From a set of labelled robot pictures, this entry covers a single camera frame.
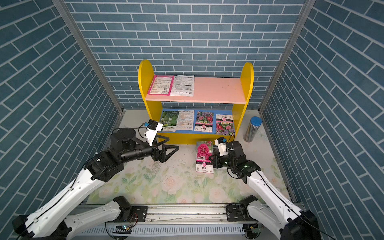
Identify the white text packet lower shelf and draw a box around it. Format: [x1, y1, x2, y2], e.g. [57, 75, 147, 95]
[176, 110, 195, 131]

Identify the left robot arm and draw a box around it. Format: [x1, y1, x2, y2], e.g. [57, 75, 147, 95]
[12, 128, 179, 240]

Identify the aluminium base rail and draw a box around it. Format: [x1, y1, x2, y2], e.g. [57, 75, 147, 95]
[71, 203, 319, 240]

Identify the white text seed packet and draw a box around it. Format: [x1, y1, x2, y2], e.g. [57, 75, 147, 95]
[170, 75, 195, 97]

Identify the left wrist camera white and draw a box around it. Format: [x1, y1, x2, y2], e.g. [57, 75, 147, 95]
[144, 120, 163, 147]

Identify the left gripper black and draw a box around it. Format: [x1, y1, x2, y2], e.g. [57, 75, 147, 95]
[119, 133, 178, 163]

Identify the red zinnia seed packet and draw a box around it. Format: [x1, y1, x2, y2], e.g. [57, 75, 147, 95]
[216, 114, 235, 136]

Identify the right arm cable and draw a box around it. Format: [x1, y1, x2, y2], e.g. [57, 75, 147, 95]
[254, 170, 337, 240]

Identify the steel bottle blue lid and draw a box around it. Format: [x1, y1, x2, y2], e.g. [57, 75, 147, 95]
[244, 117, 263, 143]

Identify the yellow shelf with pink board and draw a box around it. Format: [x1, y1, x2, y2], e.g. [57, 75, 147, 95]
[138, 60, 254, 145]

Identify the magenta hollyhock seed packet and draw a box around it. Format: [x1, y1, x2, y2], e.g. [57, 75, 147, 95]
[196, 141, 214, 174]

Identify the floral table mat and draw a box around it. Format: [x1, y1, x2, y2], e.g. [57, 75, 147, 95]
[87, 110, 289, 205]

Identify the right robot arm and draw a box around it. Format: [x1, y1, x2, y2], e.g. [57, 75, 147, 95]
[209, 138, 321, 240]

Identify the pink bordered seed packet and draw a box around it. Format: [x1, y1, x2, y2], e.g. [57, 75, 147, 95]
[148, 75, 175, 96]

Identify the green gourd seed packet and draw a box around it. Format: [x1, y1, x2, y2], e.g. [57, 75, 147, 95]
[160, 111, 179, 132]

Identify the mixed flower seed packet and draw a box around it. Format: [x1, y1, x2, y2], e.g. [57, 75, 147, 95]
[194, 111, 214, 133]

